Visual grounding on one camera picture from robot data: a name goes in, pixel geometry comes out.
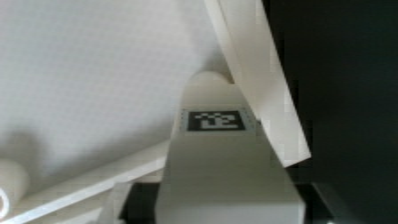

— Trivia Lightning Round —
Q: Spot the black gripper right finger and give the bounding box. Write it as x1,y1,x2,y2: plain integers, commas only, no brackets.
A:
307,181,362,224

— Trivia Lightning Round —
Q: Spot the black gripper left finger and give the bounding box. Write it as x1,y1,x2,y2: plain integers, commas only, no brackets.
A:
99,182,133,224

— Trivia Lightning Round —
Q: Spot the white leg with tag middle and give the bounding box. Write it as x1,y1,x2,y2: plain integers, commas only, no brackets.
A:
154,71,305,224

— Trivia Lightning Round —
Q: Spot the white desk top tray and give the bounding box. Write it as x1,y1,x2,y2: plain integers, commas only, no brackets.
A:
0,0,311,224

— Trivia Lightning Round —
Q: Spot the white desk leg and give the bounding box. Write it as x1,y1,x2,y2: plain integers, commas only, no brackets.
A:
0,159,30,219

